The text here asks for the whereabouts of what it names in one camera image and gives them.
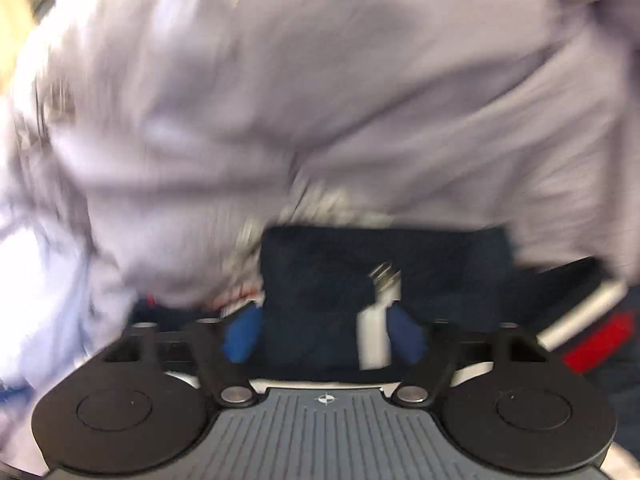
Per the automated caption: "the navy white red jacket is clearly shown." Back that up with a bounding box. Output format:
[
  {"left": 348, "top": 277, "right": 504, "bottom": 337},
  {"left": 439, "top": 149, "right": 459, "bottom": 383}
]
[{"left": 129, "top": 224, "right": 640, "bottom": 401}]

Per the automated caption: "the lavender floral duvet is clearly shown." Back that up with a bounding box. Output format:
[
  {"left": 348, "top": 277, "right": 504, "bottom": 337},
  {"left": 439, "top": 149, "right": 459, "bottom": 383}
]
[{"left": 1, "top": 0, "right": 639, "bottom": 479}]

